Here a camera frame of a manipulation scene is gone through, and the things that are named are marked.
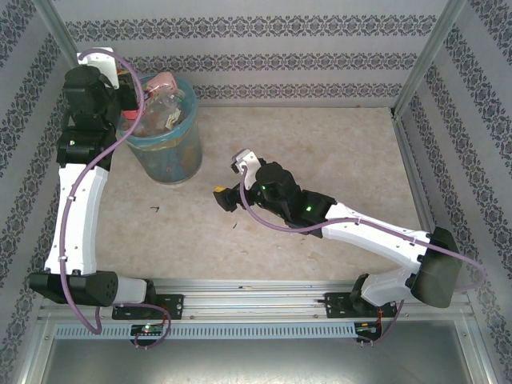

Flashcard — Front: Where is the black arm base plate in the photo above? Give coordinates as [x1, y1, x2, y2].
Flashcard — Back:
[111, 294, 185, 321]
[323, 290, 399, 320]

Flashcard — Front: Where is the pink drink bottle white cap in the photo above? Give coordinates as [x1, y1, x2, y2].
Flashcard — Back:
[143, 70, 179, 95]

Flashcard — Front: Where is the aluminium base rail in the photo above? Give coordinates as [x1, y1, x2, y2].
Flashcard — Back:
[38, 278, 475, 321]

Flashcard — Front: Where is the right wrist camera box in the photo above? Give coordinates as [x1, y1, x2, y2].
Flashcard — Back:
[230, 148, 262, 192]

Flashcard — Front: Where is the bin with blue liner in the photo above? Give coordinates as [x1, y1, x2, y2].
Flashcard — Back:
[118, 74, 204, 185]

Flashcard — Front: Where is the grey metal sheet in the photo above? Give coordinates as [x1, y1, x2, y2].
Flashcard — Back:
[19, 319, 497, 384]

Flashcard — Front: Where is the aluminium corner post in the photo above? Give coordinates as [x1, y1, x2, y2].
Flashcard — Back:
[34, 0, 115, 121]
[391, 0, 467, 119]

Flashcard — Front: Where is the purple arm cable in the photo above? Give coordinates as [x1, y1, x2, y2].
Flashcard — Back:
[238, 166, 489, 347]
[59, 46, 173, 350]

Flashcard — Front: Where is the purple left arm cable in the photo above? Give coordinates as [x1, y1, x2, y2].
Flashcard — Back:
[59, 46, 173, 350]

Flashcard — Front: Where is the white slotted cable duct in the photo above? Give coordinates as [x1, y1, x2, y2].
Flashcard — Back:
[54, 322, 357, 340]

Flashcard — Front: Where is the aluminium side rail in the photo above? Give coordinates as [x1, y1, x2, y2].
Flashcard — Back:
[391, 115, 457, 289]

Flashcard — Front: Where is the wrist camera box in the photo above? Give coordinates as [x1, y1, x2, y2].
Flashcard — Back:
[75, 46, 121, 88]
[230, 148, 262, 192]

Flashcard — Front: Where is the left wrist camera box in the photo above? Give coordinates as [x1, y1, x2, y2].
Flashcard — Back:
[75, 46, 121, 88]

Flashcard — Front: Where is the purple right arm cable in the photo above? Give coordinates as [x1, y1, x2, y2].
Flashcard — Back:
[238, 166, 489, 347]

